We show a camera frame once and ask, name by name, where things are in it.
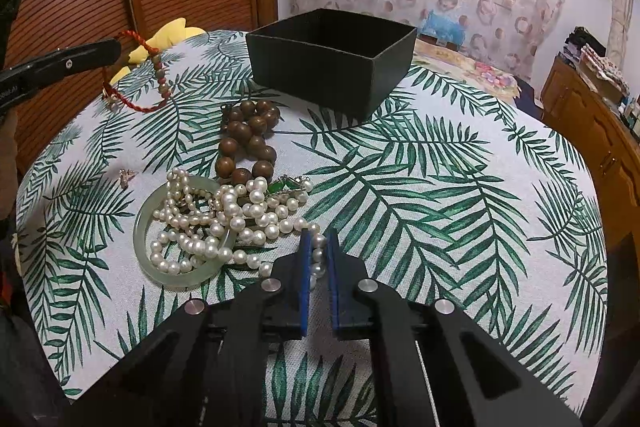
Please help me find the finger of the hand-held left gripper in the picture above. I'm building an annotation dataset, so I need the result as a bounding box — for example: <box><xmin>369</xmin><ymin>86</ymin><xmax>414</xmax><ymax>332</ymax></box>
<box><xmin>0</xmin><ymin>38</ymin><xmax>124</xmax><ymax>110</ymax></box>

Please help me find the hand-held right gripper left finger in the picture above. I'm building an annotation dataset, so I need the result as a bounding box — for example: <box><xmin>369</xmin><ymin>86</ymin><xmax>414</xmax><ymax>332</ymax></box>
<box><xmin>70</xmin><ymin>228</ymin><xmax>314</xmax><ymax>427</ymax></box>

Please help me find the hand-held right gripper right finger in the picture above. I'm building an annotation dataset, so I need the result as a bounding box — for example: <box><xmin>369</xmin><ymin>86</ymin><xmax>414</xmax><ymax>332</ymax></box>
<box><xmin>324</xmin><ymin>228</ymin><xmax>584</xmax><ymax>427</ymax></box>

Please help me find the red cord bead bracelet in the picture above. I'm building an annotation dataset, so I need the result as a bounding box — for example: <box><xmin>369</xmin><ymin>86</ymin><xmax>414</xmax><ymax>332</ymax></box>
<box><xmin>101</xmin><ymin>30</ymin><xmax>174</xmax><ymax>112</ymax></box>

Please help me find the white pearl necklace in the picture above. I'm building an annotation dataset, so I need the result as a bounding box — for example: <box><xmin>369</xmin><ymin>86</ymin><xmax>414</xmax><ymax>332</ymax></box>
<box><xmin>149</xmin><ymin>169</ymin><xmax>327</xmax><ymax>281</ymax></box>

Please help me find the yellow plush toy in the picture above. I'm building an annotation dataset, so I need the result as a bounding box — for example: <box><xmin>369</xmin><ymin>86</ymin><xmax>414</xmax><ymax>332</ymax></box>
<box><xmin>111</xmin><ymin>21</ymin><xmax>206</xmax><ymax>85</ymax></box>

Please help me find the palm leaf tablecloth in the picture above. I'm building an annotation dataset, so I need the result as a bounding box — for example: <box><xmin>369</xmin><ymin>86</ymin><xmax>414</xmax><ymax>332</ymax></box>
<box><xmin>15</xmin><ymin>29</ymin><xmax>609</xmax><ymax>423</ymax></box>

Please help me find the pale green jade bangle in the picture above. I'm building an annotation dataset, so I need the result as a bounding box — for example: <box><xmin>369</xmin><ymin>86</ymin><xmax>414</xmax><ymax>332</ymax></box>
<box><xmin>133</xmin><ymin>179</ymin><xmax>236</xmax><ymax>291</ymax></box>

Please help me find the black open box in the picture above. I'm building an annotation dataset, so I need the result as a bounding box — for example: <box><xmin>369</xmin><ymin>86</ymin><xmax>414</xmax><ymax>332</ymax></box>
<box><xmin>245</xmin><ymin>8</ymin><xmax>418</xmax><ymax>122</ymax></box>

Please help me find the floral bed blanket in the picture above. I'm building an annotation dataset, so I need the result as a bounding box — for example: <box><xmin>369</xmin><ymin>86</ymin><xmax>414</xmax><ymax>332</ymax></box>
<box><xmin>412</xmin><ymin>38</ymin><xmax>539</xmax><ymax>106</ymax></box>

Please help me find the wooden cabinet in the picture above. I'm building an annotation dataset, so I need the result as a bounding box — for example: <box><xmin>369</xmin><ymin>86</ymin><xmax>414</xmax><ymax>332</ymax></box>
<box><xmin>540</xmin><ymin>57</ymin><xmax>640</xmax><ymax>258</ymax></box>

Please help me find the pile of folded cloths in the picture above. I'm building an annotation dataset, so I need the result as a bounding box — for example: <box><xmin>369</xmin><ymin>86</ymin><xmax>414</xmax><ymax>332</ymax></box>
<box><xmin>561</xmin><ymin>27</ymin><xmax>630</xmax><ymax>100</ymax></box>

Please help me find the brown wooden bead bracelet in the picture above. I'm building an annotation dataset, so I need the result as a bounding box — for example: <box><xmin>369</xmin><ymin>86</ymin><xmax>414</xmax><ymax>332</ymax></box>
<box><xmin>217</xmin><ymin>99</ymin><xmax>282</xmax><ymax>186</ymax></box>

